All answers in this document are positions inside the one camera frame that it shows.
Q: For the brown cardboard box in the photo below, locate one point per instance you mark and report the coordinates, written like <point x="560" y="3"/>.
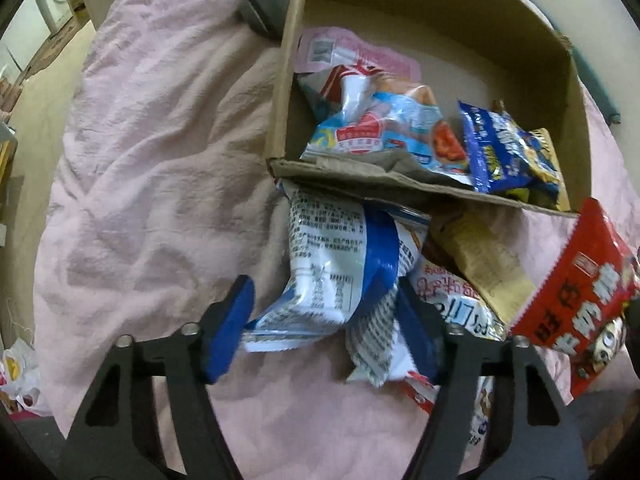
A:
<point x="450" y="35"/>

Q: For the dark blue yellow snack packet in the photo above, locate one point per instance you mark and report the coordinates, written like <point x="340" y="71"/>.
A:
<point x="505" y="155"/>

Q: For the white and red snack packet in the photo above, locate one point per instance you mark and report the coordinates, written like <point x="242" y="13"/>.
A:
<point x="450" y="300"/>

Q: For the blue and white snack packet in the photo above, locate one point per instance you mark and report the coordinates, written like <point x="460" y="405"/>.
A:
<point x="325" y="240"/>

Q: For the pink snack packet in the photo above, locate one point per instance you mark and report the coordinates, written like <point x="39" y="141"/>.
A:
<point x="380" y="60"/>

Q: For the grey cloth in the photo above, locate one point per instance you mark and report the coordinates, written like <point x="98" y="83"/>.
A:
<point x="270" y="7"/>

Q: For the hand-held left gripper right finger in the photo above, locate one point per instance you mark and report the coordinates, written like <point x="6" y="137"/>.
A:
<point x="415" y="330"/>

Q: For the pale yellow snack packet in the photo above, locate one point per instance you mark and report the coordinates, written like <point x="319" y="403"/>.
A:
<point x="485" y="260"/>

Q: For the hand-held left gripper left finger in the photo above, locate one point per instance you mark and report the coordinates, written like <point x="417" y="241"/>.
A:
<point x="230" y="330"/>

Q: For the person's grey trouser leg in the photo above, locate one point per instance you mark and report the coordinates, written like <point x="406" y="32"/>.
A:
<point x="40" y="445"/>

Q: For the light blue shrimp snack packet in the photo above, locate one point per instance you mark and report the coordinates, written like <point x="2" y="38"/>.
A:
<point x="395" y="120"/>

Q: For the white plastic bag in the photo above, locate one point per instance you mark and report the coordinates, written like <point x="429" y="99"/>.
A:
<point x="20" y="380"/>

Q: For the white kitchen cabinet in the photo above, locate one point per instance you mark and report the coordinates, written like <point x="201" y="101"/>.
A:
<point x="25" y="35"/>

